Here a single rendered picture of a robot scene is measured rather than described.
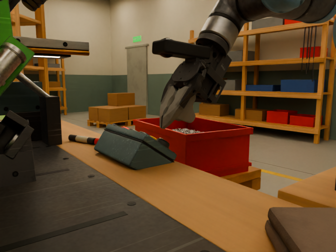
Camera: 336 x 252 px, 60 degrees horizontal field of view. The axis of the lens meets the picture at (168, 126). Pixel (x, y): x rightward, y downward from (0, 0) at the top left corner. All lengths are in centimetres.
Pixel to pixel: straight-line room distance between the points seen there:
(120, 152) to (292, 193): 31
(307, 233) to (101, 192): 25
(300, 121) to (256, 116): 90
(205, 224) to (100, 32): 1064
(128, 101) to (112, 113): 95
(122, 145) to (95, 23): 1036
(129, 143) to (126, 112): 627
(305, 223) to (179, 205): 14
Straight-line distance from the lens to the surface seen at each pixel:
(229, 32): 63
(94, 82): 1059
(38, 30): 345
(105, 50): 1088
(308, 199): 55
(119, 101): 713
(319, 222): 27
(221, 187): 41
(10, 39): 54
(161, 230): 30
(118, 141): 53
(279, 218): 27
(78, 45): 71
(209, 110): 671
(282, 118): 573
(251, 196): 39
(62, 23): 1033
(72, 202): 37
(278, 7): 59
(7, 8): 56
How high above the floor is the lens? 104
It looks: 9 degrees down
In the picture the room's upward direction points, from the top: straight up
